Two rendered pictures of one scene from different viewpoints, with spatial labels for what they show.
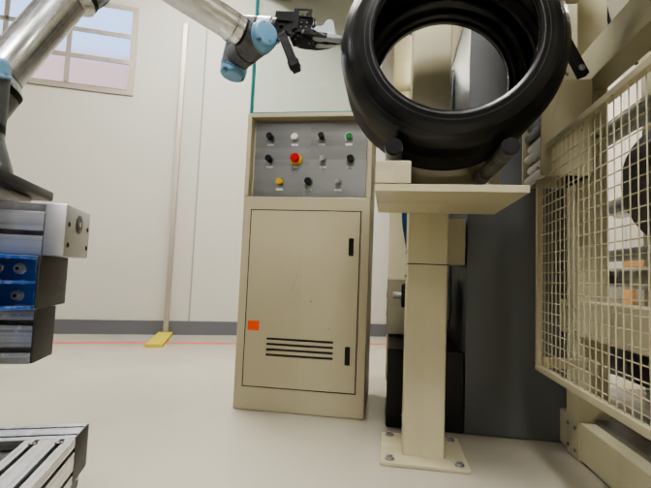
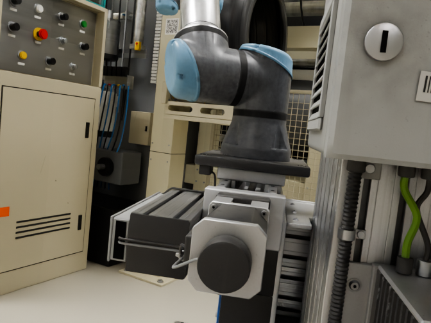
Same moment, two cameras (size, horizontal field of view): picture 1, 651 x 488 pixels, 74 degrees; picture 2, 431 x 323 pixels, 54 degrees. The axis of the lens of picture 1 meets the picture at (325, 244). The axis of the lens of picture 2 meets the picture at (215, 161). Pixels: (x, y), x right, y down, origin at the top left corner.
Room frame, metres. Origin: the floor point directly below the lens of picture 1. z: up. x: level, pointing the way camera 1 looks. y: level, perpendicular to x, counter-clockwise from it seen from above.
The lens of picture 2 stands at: (0.51, 1.54, 0.78)
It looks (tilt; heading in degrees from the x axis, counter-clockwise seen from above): 5 degrees down; 291
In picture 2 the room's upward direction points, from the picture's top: 6 degrees clockwise
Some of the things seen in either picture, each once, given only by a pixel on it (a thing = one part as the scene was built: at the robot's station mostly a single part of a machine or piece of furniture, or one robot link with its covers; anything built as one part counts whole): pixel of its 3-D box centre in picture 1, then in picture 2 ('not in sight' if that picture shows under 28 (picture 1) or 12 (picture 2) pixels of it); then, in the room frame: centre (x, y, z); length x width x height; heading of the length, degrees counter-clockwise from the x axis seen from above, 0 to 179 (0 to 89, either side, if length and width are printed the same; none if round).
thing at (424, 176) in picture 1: (436, 178); (188, 97); (1.40, -0.35, 0.90); 0.40 x 0.03 x 0.10; 82
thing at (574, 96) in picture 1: (554, 137); not in sight; (1.39, -0.74, 1.05); 0.20 x 0.15 x 0.30; 172
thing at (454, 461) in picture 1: (421, 448); (156, 270); (1.48, -0.34, 0.01); 0.27 x 0.27 x 0.02; 82
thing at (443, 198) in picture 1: (442, 199); (217, 121); (1.23, -0.33, 0.80); 0.37 x 0.36 x 0.02; 82
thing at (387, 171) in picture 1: (392, 186); (203, 111); (1.25, -0.19, 0.84); 0.36 x 0.09 x 0.06; 172
